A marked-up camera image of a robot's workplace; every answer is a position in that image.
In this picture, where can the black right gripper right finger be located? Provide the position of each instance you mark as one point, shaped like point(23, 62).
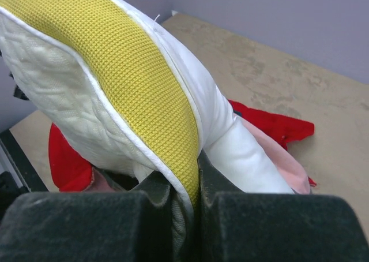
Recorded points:
point(238, 226)

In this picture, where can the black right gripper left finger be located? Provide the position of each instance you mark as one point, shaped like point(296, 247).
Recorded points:
point(91, 226)

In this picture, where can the red embroidered pillowcase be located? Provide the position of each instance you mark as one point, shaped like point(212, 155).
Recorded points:
point(71, 173)

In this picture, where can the white yellow-edged pillow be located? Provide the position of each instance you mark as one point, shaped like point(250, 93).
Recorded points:
point(130, 98)

